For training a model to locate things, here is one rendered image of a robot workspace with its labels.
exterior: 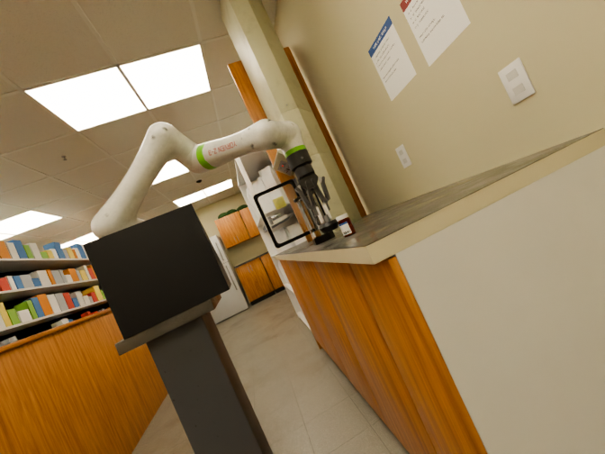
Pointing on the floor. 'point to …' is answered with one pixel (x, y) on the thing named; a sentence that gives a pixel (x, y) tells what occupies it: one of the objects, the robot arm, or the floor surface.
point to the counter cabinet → (480, 324)
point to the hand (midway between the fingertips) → (323, 213)
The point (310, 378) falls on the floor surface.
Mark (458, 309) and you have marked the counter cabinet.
